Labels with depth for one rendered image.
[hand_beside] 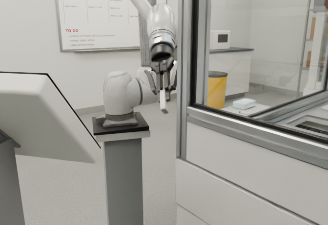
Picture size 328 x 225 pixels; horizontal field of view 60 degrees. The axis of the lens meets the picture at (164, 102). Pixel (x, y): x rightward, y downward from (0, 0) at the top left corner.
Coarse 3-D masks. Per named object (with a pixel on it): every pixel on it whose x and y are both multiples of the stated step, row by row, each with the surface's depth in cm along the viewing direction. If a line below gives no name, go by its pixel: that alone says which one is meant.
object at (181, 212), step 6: (180, 210) 80; (186, 210) 78; (180, 216) 81; (186, 216) 78; (192, 216) 76; (180, 222) 81; (186, 222) 79; (192, 222) 77; (198, 222) 75; (204, 222) 73
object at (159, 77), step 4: (156, 64) 92; (156, 68) 92; (156, 72) 91; (160, 72) 92; (156, 76) 91; (160, 76) 91; (156, 80) 90; (160, 80) 90; (160, 84) 89; (160, 88) 88
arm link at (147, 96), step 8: (152, 0) 146; (144, 24) 148; (144, 32) 149; (144, 40) 150; (144, 48) 151; (144, 56) 153; (144, 64) 154; (152, 72) 152; (144, 80) 152; (144, 88) 152; (144, 96) 153; (152, 96) 155
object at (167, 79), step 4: (164, 60) 92; (164, 64) 91; (164, 68) 90; (164, 72) 90; (168, 72) 91; (164, 76) 90; (168, 76) 90; (164, 80) 89; (168, 80) 89; (164, 84) 88; (168, 84) 88; (164, 88) 86
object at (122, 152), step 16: (112, 144) 149; (128, 144) 152; (112, 160) 151; (128, 160) 154; (112, 176) 154; (128, 176) 156; (112, 192) 156; (128, 192) 159; (112, 208) 159; (128, 208) 161; (112, 224) 161; (128, 224) 164; (144, 224) 189
